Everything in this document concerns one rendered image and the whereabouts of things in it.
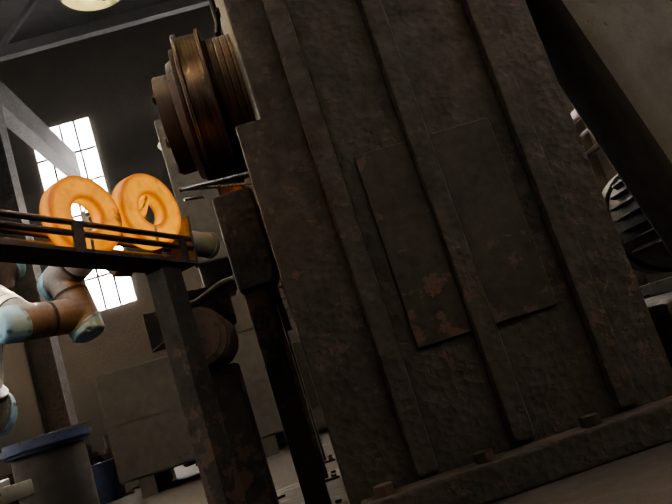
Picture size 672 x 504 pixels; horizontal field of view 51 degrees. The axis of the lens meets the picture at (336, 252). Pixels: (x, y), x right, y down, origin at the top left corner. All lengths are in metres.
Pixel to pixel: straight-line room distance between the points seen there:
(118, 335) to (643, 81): 11.25
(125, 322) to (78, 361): 0.98
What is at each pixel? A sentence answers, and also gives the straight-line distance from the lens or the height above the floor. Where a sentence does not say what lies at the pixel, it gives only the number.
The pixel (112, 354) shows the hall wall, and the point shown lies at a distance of 12.39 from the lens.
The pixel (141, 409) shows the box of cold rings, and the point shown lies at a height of 0.48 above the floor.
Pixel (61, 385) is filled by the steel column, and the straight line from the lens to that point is 8.78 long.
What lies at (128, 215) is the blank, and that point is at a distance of 1.41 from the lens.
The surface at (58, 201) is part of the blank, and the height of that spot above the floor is 0.74.
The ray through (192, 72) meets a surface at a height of 1.14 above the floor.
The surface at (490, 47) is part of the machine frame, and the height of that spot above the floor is 0.87.
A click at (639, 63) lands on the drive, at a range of 1.70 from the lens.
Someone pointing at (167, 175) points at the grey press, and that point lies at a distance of 4.81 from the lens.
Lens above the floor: 0.30
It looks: 10 degrees up
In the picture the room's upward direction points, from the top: 18 degrees counter-clockwise
